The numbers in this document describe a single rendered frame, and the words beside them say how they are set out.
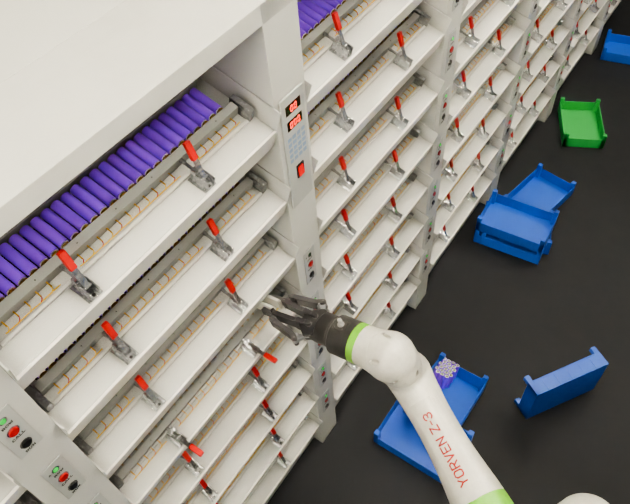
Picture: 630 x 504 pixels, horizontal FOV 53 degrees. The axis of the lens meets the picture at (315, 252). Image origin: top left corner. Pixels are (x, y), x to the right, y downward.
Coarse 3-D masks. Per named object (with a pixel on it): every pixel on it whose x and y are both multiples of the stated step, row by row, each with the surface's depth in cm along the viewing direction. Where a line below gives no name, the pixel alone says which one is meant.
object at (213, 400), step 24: (288, 288) 159; (288, 312) 159; (264, 336) 155; (240, 360) 151; (216, 384) 147; (216, 408) 145; (192, 432) 141; (168, 456) 138; (120, 480) 131; (144, 480) 135
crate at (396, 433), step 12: (396, 408) 240; (384, 420) 232; (396, 420) 237; (408, 420) 237; (384, 432) 234; (396, 432) 234; (408, 432) 234; (468, 432) 225; (384, 444) 228; (396, 444) 231; (408, 444) 231; (420, 444) 231; (408, 456) 223; (420, 456) 228; (420, 468) 224; (432, 468) 225
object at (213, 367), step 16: (256, 320) 154; (240, 336) 151; (224, 352) 149; (240, 352) 151; (208, 368) 146; (208, 384) 146; (176, 416) 140; (160, 432) 138; (144, 448) 135; (160, 448) 137; (128, 464) 133
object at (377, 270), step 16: (400, 224) 221; (416, 224) 224; (400, 240) 220; (384, 256) 215; (400, 256) 217; (368, 272) 210; (384, 272) 212; (352, 288) 207; (368, 288) 208; (352, 304) 201
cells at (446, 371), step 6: (444, 360) 244; (450, 360) 244; (438, 366) 243; (444, 366) 241; (450, 366) 242; (456, 366) 242; (438, 372) 238; (444, 372) 239; (450, 372) 239; (456, 372) 244; (438, 378) 239; (444, 378) 237; (450, 378) 238; (444, 384) 239
